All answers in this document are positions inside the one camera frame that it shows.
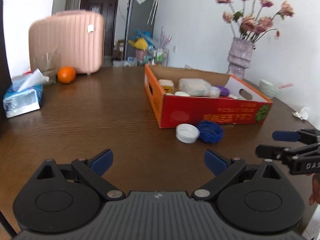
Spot grey refrigerator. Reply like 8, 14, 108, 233
124, 0, 157, 59

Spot blue tissue pack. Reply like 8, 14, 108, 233
3, 68, 50, 118

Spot cluttered storage cart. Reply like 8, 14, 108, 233
127, 28, 172, 66

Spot white jar lid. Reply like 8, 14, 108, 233
176, 124, 200, 144

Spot purple ceramic vase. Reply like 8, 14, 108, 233
227, 37, 254, 80

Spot right hand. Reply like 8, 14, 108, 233
309, 173, 320, 205

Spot green spray bottle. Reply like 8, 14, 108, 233
209, 86, 221, 98

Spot white plastic container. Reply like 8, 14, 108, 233
178, 78, 212, 97

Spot dried pink roses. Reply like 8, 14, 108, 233
215, 0, 295, 44

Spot blue plastic lid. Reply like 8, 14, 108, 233
197, 120, 224, 144

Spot small beige box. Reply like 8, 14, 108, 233
158, 79, 175, 93

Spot black paper bag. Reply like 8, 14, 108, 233
0, 0, 11, 100

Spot purple plastic lid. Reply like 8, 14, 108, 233
215, 86, 230, 97

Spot dark entrance door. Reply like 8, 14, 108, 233
80, 0, 119, 58

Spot pale green bowl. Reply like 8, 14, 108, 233
259, 80, 279, 98

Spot pink suitcase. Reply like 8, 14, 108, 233
29, 10, 104, 75

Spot crumpled white tissue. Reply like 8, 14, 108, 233
292, 107, 309, 121

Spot orange fruit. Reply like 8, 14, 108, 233
57, 66, 76, 84

